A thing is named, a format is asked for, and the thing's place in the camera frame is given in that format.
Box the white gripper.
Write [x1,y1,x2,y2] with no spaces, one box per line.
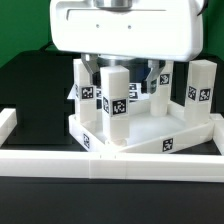
[50,0,204,94]

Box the white desk tabletop panel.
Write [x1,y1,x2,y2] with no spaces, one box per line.
[69,100,214,153]

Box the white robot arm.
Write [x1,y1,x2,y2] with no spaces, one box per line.
[50,0,208,93]

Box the white marker sheet with tags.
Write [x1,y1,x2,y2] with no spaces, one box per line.
[68,83,149,101]

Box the white U-shaped obstacle fence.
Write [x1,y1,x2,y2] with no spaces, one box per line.
[0,108,224,182]

